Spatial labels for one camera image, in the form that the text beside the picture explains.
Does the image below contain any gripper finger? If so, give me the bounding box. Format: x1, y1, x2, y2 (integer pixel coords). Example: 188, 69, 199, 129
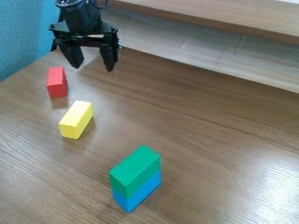
57, 40, 86, 70
98, 42, 120, 73

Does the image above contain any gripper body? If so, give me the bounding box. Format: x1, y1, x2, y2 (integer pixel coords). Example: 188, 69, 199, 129
47, 20, 123, 53

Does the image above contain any red block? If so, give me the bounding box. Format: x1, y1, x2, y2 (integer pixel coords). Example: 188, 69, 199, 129
45, 66, 68, 99

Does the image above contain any yellow block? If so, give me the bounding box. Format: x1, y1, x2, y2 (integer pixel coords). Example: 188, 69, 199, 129
57, 100, 95, 140

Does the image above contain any green block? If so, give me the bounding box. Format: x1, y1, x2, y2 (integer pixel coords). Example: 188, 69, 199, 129
107, 144, 163, 199

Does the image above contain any blue block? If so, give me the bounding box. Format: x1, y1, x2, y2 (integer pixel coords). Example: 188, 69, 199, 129
110, 170, 163, 214

